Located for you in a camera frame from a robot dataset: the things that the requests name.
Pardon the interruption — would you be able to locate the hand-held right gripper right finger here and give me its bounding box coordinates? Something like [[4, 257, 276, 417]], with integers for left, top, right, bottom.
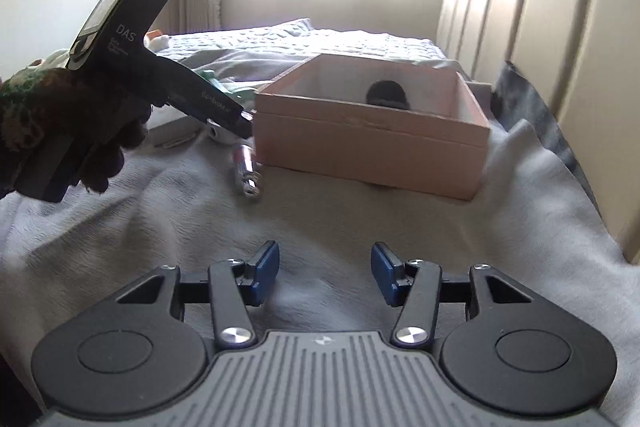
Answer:
[[370, 242, 532, 351]]

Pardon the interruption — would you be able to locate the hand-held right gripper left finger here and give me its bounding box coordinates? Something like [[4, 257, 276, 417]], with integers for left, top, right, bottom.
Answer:
[[117, 240, 281, 351]]

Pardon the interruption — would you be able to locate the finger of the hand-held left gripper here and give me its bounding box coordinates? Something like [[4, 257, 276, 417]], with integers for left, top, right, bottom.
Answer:
[[202, 109, 255, 140]]

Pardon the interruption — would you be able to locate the small white object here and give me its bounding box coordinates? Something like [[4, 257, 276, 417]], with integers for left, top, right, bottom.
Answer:
[[207, 119, 242, 144]]

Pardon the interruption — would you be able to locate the red and blue tube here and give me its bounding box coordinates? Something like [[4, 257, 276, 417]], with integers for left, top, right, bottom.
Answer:
[[232, 144, 265, 198]]

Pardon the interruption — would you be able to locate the pink cardboard box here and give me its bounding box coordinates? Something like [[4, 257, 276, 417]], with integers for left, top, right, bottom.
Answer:
[[253, 53, 492, 202]]

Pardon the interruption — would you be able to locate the person's left hand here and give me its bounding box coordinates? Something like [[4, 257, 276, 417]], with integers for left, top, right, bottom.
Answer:
[[47, 68, 152, 196]]

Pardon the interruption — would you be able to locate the white and orange cloth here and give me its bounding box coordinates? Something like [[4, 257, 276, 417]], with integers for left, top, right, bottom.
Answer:
[[144, 28, 172, 56]]

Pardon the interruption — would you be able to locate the white flat box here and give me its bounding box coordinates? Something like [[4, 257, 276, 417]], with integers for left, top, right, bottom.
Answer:
[[146, 116, 197, 150]]

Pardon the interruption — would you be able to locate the grey blanket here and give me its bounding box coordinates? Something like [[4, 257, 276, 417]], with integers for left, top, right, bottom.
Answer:
[[0, 51, 640, 427]]

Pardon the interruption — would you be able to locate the quilted grey mattress cover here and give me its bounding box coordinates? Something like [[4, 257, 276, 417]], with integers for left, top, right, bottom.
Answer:
[[159, 18, 447, 64]]

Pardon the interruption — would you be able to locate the round black object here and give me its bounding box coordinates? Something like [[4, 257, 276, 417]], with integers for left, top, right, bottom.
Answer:
[[365, 79, 409, 110]]

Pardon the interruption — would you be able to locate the dark grey cloth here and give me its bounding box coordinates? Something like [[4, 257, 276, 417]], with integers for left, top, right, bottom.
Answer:
[[491, 61, 603, 212]]

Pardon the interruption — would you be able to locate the beige padded headboard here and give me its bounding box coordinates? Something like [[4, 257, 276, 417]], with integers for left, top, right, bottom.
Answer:
[[436, 0, 640, 267]]

